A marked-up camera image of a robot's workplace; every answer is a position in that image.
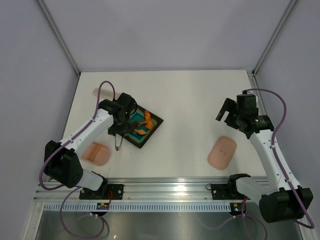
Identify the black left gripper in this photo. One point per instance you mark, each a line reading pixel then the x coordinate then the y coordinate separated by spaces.
pixel 124 130

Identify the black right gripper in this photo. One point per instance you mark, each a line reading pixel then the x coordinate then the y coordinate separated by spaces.
pixel 229 105

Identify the metal food tongs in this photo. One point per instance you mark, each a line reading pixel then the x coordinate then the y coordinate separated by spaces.
pixel 118 140

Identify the orange fried shrimp piece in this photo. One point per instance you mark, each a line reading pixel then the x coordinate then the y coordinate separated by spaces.
pixel 140 131

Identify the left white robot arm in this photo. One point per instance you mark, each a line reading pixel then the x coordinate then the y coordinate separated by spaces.
pixel 62 167

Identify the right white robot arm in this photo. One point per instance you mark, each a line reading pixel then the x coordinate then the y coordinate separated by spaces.
pixel 284 199

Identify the pink lunch box base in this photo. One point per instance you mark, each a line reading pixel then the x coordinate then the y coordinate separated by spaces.
pixel 97 154

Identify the pink lunch box lid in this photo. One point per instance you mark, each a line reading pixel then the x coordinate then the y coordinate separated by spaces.
pixel 222 153

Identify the brown meat patty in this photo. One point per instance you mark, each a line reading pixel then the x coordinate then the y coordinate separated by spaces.
pixel 133 126

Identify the black teal square plate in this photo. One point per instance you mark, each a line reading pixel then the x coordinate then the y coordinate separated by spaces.
pixel 140 140

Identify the orange fried chicken piece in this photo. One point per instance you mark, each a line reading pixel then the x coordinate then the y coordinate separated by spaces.
pixel 148 123

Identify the beige cutlery case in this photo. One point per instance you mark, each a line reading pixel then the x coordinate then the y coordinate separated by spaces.
pixel 109 94

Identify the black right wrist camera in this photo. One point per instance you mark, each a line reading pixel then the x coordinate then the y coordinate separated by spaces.
pixel 246 102

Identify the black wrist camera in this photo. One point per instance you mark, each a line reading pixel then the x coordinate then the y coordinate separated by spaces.
pixel 246 102
pixel 128 102

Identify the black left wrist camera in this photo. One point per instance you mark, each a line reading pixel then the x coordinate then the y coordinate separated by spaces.
pixel 128 102

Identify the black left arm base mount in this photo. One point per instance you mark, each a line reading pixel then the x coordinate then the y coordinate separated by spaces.
pixel 111 191

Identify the aluminium mounting rail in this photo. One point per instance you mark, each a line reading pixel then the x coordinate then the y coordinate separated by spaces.
pixel 152 189

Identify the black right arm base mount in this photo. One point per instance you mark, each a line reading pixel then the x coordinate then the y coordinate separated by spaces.
pixel 222 192

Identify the white slotted cable duct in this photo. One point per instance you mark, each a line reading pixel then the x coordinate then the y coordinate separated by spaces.
pixel 147 207

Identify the right aluminium frame post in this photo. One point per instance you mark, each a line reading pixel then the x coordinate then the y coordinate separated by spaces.
pixel 275 35

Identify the aluminium frame post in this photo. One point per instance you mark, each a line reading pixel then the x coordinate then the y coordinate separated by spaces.
pixel 44 9
pixel 275 35

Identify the left aluminium frame post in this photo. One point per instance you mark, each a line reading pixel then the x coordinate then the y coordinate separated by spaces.
pixel 44 9

